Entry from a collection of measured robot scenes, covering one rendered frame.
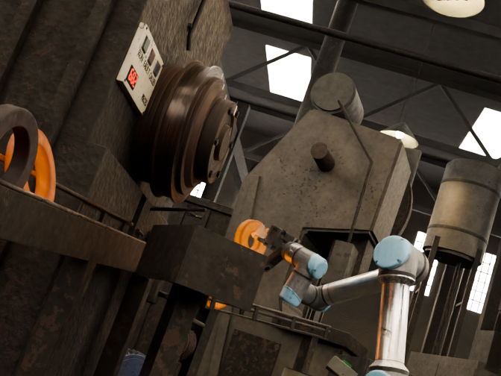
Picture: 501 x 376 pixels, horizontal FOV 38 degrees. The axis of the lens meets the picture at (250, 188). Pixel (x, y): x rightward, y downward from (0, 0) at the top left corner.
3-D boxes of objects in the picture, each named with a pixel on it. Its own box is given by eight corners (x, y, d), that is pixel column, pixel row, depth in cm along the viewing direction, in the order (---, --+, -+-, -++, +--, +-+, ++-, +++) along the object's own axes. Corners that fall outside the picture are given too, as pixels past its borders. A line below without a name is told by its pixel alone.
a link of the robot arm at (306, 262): (308, 277, 243) (320, 255, 243) (286, 264, 250) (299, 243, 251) (320, 284, 248) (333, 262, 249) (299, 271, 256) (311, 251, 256)
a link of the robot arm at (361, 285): (438, 254, 242) (313, 290, 267) (423, 243, 234) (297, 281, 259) (443, 286, 236) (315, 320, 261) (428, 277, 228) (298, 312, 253)
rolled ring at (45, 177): (41, 239, 144) (24, 240, 144) (62, 179, 157) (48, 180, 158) (12, 168, 131) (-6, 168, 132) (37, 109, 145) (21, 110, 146)
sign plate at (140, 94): (115, 79, 196) (140, 22, 200) (136, 114, 221) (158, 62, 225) (123, 81, 196) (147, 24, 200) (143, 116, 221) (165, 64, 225)
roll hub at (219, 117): (188, 165, 223) (219, 84, 230) (200, 189, 250) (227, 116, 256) (205, 170, 222) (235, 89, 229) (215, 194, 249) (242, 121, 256)
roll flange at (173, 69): (109, 164, 215) (165, 27, 226) (142, 204, 260) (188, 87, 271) (139, 174, 213) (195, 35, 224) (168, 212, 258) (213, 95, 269)
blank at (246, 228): (239, 214, 268) (246, 214, 265) (265, 226, 279) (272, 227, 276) (229, 254, 264) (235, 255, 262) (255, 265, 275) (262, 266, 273)
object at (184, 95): (139, 174, 213) (195, 35, 224) (168, 212, 258) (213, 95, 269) (160, 180, 212) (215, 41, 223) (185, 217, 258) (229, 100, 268)
